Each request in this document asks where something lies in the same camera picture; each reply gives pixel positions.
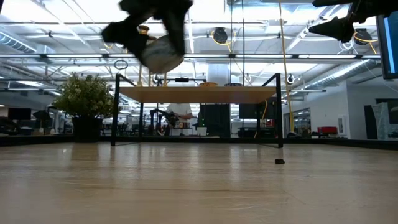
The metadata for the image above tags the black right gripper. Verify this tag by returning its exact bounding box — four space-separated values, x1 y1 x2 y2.
308 0 398 44

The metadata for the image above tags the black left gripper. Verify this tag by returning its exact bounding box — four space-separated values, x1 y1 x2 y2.
101 0 193 65

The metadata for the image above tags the white cloth bundle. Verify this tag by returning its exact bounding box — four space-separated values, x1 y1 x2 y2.
140 33 186 75

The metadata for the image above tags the black computer monitor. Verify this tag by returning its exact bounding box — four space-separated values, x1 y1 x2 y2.
375 14 398 80

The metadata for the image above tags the person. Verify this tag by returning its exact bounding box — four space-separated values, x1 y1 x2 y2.
164 103 193 137

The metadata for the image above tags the potted green plant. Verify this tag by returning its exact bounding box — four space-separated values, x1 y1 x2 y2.
52 72 116 144

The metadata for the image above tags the black cabinet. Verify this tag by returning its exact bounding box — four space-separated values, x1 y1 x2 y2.
198 103 231 138

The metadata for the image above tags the translucent plastic sheet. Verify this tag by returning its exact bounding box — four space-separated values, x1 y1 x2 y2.
373 102 391 140

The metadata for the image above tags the red storage box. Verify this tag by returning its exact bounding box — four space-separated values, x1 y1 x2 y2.
317 126 339 135

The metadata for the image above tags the black background monitor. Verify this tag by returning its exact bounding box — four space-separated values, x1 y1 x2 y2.
7 108 32 121

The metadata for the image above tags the black ceiling cable reel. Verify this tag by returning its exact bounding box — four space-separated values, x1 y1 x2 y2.
353 27 379 47
211 27 229 45

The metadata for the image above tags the black hanging wire ring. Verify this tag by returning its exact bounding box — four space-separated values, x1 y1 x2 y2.
113 58 129 71

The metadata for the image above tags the grey ceiling air duct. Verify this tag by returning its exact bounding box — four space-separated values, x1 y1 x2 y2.
0 30 38 54
306 58 373 90

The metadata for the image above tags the black overhead camera gantry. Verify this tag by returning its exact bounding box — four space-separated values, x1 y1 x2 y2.
157 77 208 88

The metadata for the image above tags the wooden shelf black metal frame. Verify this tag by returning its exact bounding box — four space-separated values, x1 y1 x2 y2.
110 73 284 149

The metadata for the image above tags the white wall poster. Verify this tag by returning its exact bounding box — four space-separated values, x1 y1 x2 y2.
337 115 348 135

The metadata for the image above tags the black metal table frame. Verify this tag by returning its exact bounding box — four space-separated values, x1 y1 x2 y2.
0 134 398 152

